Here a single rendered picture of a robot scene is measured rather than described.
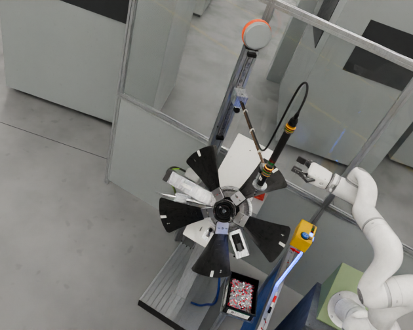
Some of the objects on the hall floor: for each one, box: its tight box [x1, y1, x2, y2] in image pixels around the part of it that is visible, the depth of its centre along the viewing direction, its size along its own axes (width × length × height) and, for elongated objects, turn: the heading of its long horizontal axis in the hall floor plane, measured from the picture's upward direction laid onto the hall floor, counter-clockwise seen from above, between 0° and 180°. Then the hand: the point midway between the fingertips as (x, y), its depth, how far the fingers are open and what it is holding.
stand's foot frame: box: [138, 242, 226, 330], centre depth 287 cm, size 62×46×8 cm
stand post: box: [175, 243, 205, 299], centre depth 253 cm, size 4×9×91 cm, turn 47°
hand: (297, 164), depth 164 cm, fingers open, 8 cm apart
